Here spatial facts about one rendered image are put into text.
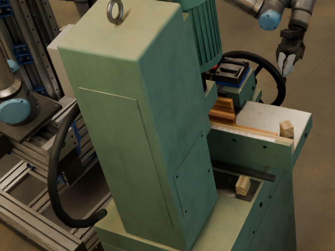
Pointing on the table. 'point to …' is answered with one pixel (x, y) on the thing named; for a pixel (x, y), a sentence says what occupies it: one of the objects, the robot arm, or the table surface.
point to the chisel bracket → (211, 94)
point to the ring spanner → (235, 62)
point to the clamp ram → (222, 91)
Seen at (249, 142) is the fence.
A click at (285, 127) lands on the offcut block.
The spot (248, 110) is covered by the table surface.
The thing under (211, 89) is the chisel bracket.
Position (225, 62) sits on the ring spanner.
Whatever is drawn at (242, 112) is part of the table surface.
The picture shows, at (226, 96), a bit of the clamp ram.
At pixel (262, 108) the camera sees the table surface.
